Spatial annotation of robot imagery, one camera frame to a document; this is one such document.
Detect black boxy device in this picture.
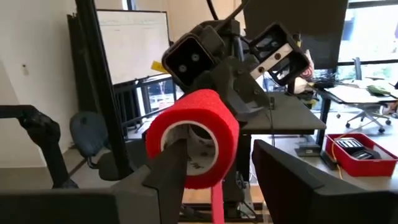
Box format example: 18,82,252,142
351,148,382,161

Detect red plastic bin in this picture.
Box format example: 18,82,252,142
324,133,398,178

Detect cluttered white desk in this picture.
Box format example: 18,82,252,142
312,77,398,147

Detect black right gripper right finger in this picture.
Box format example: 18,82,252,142
251,139,398,224

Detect red bandage roll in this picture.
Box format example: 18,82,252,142
145,88,241,224

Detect yellow paper tag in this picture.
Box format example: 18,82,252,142
150,60,169,75

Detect white bag red print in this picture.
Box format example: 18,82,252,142
298,49,315,82

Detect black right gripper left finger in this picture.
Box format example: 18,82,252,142
0,139,188,224

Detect white whiteboard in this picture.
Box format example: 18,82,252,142
95,9,171,86

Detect grey standing desk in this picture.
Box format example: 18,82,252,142
239,91,327,158

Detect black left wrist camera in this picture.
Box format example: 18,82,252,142
161,25,226,94

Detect grey wheeled office chair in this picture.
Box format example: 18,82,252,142
336,57,393,134

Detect yellow floor cable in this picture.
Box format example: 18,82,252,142
330,136,345,180

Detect silver striped device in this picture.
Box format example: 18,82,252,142
335,137,365,153

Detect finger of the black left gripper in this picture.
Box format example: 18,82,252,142
214,56,275,123

